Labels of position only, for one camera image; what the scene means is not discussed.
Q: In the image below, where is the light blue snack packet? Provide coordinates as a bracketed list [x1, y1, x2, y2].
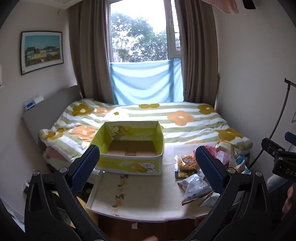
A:
[231, 156, 251, 175]

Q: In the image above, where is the window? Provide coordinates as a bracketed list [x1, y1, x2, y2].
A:
[108, 0, 184, 63]

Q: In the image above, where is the grey bed headboard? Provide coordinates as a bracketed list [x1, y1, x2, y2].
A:
[21, 85, 82, 154]

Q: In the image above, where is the framed wall picture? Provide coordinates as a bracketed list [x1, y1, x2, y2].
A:
[20, 31, 64, 76]

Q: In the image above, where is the light blue hanging cloth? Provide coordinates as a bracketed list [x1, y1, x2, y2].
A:
[110, 59, 185, 106]

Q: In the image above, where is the yellow-green cardboard box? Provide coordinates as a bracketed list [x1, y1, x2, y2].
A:
[89, 120, 164, 176]

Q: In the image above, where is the small blue white box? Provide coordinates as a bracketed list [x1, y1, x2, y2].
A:
[24, 95, 44, 111]

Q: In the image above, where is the black stand pole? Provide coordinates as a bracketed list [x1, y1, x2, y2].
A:
[248, 78, 296, 171]

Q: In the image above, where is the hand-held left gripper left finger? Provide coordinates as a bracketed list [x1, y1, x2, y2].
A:
[24, 144, 109, 241]

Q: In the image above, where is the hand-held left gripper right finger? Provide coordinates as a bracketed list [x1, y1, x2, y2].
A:
[185, 146, 272, 241]

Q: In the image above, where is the brown left curtain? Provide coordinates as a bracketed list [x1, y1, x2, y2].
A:
[68, 0, 116, 105]

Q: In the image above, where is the floral striped blanket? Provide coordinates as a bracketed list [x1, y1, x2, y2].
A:
[38, 98, 253, 163]

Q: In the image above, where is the brown curtain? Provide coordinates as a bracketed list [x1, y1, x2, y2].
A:
[68, 0, 116, 105]
[174, 0, 220, 107]

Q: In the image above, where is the pink hanging cloth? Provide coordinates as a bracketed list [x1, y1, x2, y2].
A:
[203, 0, 239, 14]

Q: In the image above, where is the brown right curtain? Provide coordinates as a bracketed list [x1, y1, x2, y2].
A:
[174, 0, 220, 107]

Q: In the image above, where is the pink snack packet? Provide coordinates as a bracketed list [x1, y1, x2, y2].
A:
[205, 145, 232, 165]

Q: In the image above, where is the person's right hand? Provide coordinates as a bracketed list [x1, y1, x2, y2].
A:
[282, 185, 296, 214]

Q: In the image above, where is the small white snack packet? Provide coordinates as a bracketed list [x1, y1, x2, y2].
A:
[200, 192, 220, 207]

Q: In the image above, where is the clear waffle snack packet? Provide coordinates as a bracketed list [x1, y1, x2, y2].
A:
[174, 155, 202, 179]

